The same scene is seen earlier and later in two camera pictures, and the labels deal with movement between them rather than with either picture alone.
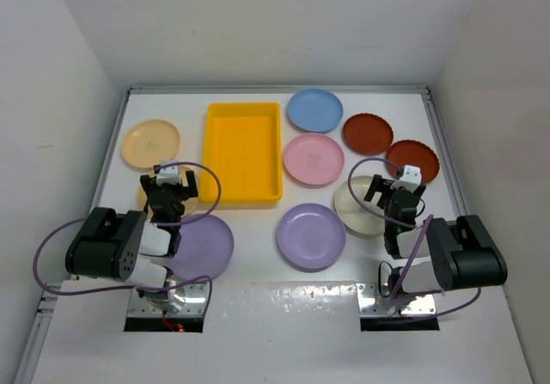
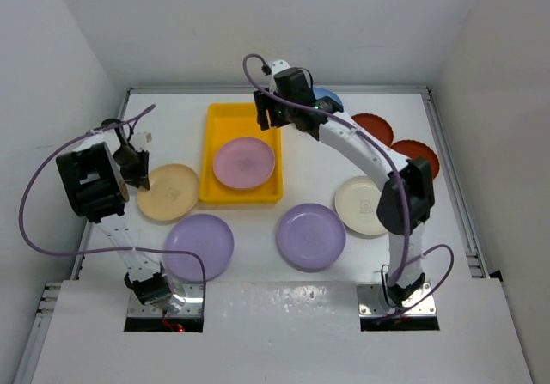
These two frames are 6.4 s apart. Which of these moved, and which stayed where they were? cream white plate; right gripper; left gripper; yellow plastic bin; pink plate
Moved: right gripper; left gripper; pink plate
Stayed: yellow plastic bin; cream white plate
